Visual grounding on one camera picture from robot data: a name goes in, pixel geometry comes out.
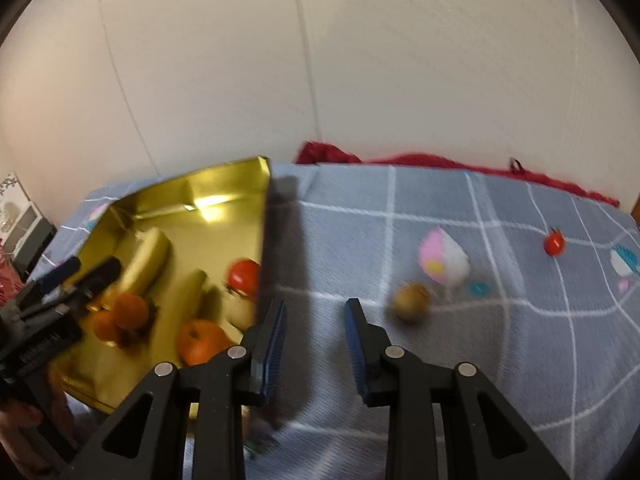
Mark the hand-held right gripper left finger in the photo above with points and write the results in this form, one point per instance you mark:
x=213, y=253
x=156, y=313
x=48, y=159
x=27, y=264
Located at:
x=273, y=345

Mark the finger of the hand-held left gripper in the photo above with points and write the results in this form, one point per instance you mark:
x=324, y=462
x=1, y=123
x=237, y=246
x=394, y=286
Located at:
x=62, y=271
x=100, y=275

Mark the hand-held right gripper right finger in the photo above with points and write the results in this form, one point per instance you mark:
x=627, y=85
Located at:
x=356, y=345

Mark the small yellow banana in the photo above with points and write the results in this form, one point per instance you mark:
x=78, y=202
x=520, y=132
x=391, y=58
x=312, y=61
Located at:
x=145, y=260

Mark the orange mandarin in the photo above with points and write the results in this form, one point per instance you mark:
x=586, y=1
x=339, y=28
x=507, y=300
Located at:
x=131, y=311
x=200, y=342
x=106, y=326

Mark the brown kiwi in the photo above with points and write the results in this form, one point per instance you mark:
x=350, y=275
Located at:
x=411, y=301

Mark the large red tomato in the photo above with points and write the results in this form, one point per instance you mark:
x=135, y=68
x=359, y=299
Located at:
x=245, y=275

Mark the large yellow banana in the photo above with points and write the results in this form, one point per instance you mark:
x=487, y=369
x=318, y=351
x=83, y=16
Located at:
x=185, y=305

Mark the gold cardboard box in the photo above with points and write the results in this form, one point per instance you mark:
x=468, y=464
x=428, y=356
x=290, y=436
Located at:
x=200, y=195

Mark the person's left hand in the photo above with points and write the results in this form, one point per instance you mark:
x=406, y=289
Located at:
x=17, y=425

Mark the white storage unit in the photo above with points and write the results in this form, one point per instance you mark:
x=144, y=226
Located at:
x=30, y=230

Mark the pink cloth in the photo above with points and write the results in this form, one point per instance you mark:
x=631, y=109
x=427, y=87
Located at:
x=9, y=280

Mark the grey checked printed mat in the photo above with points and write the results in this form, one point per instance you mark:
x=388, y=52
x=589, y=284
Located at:
x=450, y=385

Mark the red blanket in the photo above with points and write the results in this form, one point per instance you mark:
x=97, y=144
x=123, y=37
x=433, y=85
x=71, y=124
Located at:
x=325, y=152

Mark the small red cherry tomato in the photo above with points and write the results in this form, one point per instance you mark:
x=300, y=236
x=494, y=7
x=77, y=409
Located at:
x=554, y=243

